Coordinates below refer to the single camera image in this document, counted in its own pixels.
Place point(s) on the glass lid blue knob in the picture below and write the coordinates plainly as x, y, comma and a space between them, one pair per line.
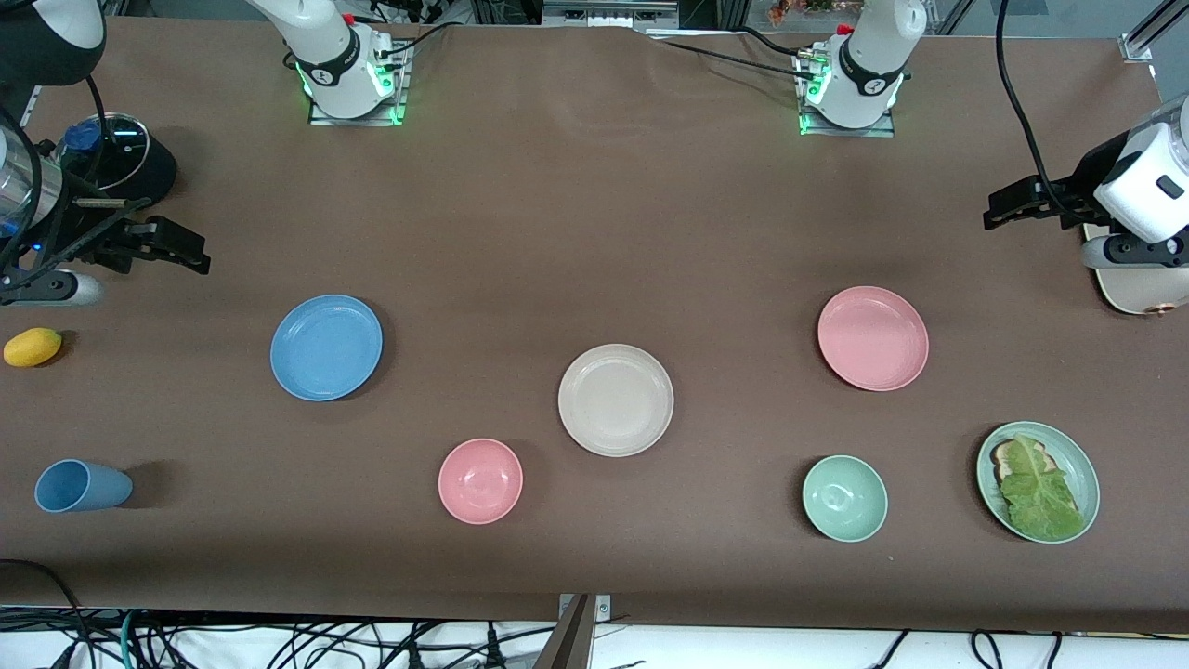
116, 149

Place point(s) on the yellow lemon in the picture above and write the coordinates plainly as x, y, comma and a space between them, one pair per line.
32, 347

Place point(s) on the beige plate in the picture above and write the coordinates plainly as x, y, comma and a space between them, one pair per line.
616, 400

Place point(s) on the blue plate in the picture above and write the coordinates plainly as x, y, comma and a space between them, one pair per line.
325, 348

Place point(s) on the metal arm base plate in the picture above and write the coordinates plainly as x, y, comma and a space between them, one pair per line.
320, 119
882, 132

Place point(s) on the silver metal bracket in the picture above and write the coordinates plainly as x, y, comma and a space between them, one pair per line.
604, 606

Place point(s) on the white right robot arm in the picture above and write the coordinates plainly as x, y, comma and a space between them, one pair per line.
334, 65

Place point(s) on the green plate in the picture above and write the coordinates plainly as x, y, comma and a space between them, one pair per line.
1073, 465

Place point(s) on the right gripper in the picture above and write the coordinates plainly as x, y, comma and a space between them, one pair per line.
104, 243

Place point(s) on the brown table cover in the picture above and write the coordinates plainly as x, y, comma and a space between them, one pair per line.
594, 232

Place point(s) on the aluminium corner profile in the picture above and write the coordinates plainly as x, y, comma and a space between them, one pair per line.
32, 100
1147, 32

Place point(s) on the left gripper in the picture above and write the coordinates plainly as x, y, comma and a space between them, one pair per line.
1068, 200

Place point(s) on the small pink bowl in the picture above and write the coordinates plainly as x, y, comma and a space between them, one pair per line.
480, 481

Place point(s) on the aluminium frame beam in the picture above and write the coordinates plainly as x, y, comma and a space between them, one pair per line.
608, 11

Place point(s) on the colourful toy items pile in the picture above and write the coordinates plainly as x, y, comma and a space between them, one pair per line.
799, 9

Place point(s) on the toast bread slice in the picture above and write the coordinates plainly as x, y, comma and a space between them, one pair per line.
1001, 455

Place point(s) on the dark brown post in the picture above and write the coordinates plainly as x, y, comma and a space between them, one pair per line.
568, 641

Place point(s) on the small green bowl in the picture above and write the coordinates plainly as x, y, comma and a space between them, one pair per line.
843, 498

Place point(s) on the blue cup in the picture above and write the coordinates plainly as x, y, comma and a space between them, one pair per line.
93, 488

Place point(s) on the green lettuce leaf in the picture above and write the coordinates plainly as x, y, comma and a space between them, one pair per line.
1040, 502

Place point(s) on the beige kitchen appliance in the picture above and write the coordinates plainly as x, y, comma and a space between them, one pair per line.
1143, 293

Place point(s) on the pink plate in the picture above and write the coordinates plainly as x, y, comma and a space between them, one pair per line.
871, 339

